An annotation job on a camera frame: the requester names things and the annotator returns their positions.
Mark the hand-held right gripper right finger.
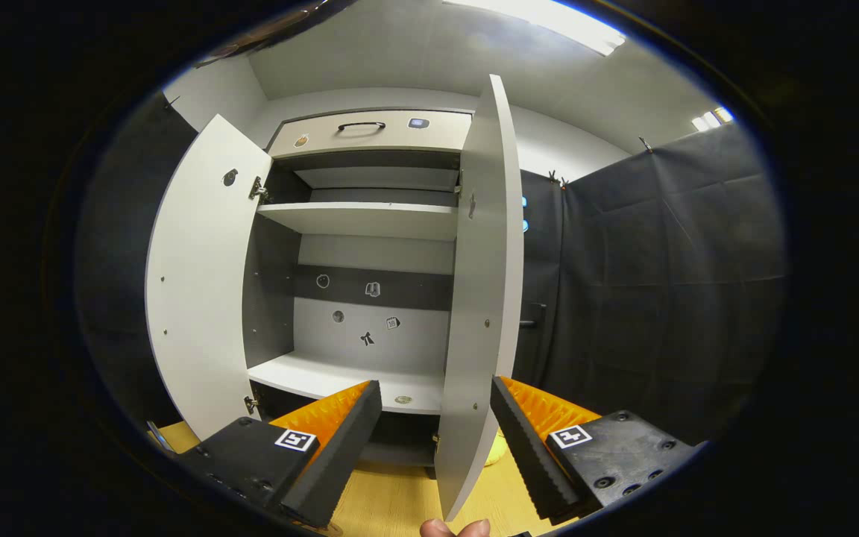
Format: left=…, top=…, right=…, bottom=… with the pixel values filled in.
left=491, top=375, right=699, bottom=523

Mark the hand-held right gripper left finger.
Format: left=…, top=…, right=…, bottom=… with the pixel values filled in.
left=176, top=380, right=383, bottom=529

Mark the white cabinet door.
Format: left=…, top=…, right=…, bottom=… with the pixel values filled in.
left=435, top=73, right=526, bottom=523
left=145, top=113, right=274, bottom=441

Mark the white cabinet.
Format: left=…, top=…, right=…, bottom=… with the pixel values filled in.
left=242, top=107, right=475, bottom=478

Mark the white cabinet shelf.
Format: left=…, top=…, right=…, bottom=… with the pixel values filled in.
left=257, top=201, right=460, bottom=242

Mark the white cabinet drawer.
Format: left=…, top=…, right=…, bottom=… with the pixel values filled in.
left=267, top=109, right=473, bottom=159

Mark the black backdrop cloth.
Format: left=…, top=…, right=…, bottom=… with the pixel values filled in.
left=512, top=123, right=788, bottom=448

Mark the small ceiling light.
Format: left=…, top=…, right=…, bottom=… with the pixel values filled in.
left=690, top=106, right=734, bottom=131

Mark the long ceiling light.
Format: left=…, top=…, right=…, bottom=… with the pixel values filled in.
left=444, top=0, right=624, bottom=57

